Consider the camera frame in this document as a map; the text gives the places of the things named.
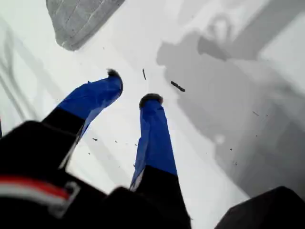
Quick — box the red white servo wire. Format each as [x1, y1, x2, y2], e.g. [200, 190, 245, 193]
[0, 175, 81, 219]

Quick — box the grey striped towel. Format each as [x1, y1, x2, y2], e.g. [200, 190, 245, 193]
[45, 0, 126, 51]

